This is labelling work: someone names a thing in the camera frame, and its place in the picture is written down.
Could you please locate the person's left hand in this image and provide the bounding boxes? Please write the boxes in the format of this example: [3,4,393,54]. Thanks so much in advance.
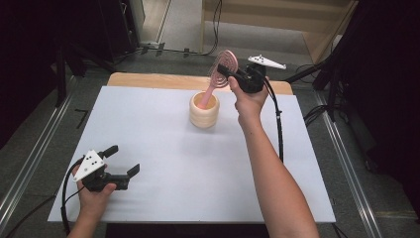
[71,163,118,216]

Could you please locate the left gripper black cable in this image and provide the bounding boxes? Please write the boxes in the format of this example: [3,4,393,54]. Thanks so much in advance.
[4,157,85,238]

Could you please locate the cream ribbed cup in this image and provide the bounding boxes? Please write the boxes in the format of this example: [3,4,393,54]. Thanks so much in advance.
[188,91,221,129]

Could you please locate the metal floor rail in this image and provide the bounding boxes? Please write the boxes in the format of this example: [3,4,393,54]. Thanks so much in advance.
[313,90,384,238]
[0,75,80,230]

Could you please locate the hanging black cable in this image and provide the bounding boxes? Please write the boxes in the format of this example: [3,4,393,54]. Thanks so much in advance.
[201,0,223,57]

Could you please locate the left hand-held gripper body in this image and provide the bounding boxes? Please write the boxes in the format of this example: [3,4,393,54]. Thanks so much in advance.
[72,149,132,193]

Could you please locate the black floor cables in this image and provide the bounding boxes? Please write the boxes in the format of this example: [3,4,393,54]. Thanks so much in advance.
[302,104,330,128]

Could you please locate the person's right hand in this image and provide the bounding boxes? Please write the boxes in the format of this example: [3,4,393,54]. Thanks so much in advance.
[227,74,270,126]

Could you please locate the black equipment cabinet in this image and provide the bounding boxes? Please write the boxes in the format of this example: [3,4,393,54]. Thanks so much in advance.
[98,0,141,63]

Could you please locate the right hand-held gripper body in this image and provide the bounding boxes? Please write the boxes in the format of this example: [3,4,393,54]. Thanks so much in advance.
[235,55,287,94]

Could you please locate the pink hairbrush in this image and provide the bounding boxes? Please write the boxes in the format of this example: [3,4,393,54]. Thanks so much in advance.
[196,49,240,110]

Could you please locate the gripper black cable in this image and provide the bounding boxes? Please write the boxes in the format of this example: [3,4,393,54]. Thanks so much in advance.
[4,157,85,238]
[262,74,285,164]

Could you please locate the black metal stand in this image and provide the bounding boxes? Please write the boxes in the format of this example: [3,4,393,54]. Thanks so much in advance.
[326,62,342,123]

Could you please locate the wooden platform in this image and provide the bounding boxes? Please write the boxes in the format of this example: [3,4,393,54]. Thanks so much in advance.
[200,0,360,64]

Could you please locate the white board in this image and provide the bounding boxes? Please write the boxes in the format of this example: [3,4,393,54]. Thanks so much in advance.
[48,85,337,223]

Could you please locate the wooden table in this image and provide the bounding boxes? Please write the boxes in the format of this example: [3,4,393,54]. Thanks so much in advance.
[107,71,294,96]

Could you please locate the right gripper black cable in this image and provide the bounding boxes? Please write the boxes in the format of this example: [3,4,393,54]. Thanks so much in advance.
[262,74,285,164]

